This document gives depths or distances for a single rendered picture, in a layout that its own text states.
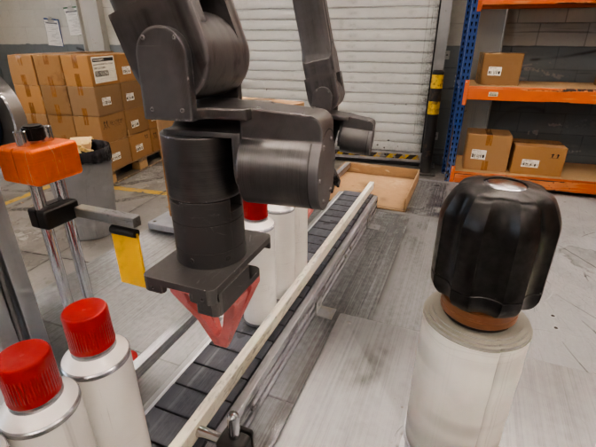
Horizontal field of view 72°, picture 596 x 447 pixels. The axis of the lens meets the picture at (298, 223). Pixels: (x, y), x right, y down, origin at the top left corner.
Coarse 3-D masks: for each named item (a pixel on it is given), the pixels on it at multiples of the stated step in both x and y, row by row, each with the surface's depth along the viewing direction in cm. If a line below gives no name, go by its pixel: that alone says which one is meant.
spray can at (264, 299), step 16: (256, 208) 54; (256, 224) 54; (272, 224) 56; (272, 240) 56; (256, 256) 56; (272, 256) 57; (272, 272) 58; (256, 288) 58; (272, 288) 59; (256, 304) 59; (272, 304) 60; (256, 320) 60
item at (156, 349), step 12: (348, 168) 111; (180, 324) 49; (192, 324) 51; (168, 336) 47; (180, 336) 49; (156, 348) 45; (168, 348) 47; (144, 360) 43; (156, 360) 45; (144, 372) 43
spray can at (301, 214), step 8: (296, 208) 65; (304, 208) 66; (296, 216) 66; (304, 216) 67; (296, 224) 66; (304, 224) 67; (296, 232) 67; (304, 232) 68; (296, 240) 68; (304, 240) 69; (296, 248) 68; (304, 248) 69; (296, 256) 69; (304, 256) 70; (296, 264) 70; (304, 264) 71; (296, 272) 70
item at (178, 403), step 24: (360, 192) 114; (336, 216) 99; (312, 240) 87; (288, 312) 64; (240, 336) 59; (216, 360) 55; (192, 384) 51; (240, 384) 51; (168, 408) 48; (192, 408) 48; (168, 432) 45
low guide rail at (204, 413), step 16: (368, 192) 106; (352, 208) 94; (336, 240) 83; (320, 256) 74; (304, 272) 68; (288, 288) 64; (288, 304) 62; (272, 320) 57; (256, 336) 54; (240, 352) 51; (256, 352) 53; (240, 368) 49; (224, 384) 46; (208, 400) 44; (192, 416) 42; (208, 416) 44; (192, 432) 41
